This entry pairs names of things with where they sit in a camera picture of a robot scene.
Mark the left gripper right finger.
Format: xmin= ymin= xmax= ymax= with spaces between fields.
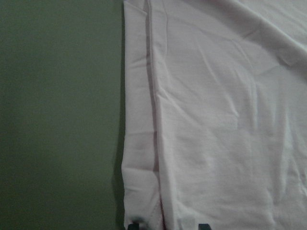
xmin=198 ymin=223 xmax=211 ymax=230

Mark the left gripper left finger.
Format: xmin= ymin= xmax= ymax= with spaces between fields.
xmin=128 ymin=223 xmax=140 ymax=230

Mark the pink Snoopy t-shirt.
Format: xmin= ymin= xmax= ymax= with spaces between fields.
xmin=121 ymin=0 xmax=307 ymax=230

